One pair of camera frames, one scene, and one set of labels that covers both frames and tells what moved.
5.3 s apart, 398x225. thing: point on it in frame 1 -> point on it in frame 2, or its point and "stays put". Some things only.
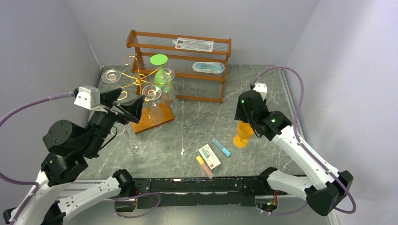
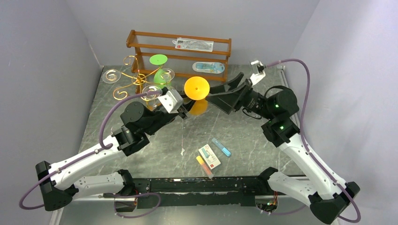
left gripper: [134, 106] -> [185, 108]
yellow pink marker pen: [205, 167] stays put
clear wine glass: [168, 94] stays put
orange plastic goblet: [245, 131] -> [197, 88]
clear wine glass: [111, 76] stays put
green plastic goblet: [162, 78] stays put
